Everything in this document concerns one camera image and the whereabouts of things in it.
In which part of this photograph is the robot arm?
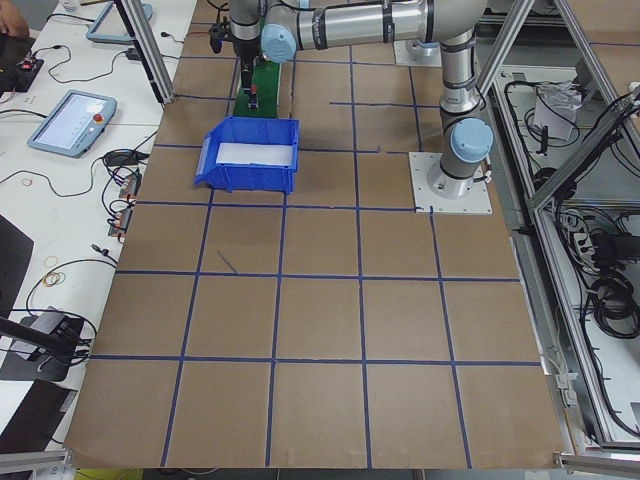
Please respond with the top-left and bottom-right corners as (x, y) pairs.
(405, 40), (440, 58)
(222, 1), (493, 200)

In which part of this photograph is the red push button switch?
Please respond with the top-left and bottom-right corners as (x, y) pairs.
(248, 85), (259, 110)

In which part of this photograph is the teach pendant with red button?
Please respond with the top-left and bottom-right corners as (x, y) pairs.
(27, 90), (118, 158)

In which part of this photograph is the white foam pad in left bin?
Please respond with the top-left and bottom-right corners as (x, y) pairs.
(216, 142), (294, 167)

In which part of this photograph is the aluminium frame post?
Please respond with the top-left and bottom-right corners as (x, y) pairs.
(114, 0), (175, 105)

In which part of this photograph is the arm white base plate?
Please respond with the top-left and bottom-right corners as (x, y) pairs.
(409, 152), (492, 215)
(394, 40), (441, 68)

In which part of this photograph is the green conveyor belt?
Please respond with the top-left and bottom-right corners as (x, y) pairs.
(233, 61), (281, 118)

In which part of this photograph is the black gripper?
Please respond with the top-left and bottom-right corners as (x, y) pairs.
(240, 55), (257, 93)

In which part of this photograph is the blue bin on left side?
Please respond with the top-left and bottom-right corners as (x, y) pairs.
(194, 117), (299, 194)

